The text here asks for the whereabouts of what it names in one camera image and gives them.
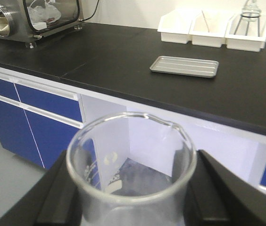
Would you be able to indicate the middle white plastic bin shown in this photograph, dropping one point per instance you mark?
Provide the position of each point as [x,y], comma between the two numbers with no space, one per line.
[209,27]

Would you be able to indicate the left white plastic bin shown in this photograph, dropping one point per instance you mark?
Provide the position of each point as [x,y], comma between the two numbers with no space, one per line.
[175,26]

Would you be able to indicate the white plastic bin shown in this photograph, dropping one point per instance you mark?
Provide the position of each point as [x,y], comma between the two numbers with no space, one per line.
[175,26]
[247,43]
[209,27]

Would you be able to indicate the stainless steel chamber appliance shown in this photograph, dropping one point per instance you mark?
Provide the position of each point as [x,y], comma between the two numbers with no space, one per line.
[30,20]

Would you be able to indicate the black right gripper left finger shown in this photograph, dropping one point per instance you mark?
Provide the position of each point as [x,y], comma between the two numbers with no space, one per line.
[52,201]

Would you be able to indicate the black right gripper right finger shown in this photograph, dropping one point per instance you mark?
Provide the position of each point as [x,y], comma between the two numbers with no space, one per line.
[217,197]

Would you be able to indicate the black wire tripod stand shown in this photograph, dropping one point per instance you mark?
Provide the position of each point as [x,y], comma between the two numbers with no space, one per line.
[248,25]

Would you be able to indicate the right white plastic bin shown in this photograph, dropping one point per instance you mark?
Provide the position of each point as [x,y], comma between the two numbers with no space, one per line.
[247,43]

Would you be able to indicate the blue lab bench cabinet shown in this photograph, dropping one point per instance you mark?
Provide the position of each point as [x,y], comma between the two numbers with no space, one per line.
[37,121]

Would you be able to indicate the silver metal tray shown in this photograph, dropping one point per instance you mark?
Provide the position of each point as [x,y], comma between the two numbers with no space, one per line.
[185,66]

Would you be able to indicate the clear glass beaker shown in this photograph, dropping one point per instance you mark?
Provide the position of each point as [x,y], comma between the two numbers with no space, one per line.
[131,169]

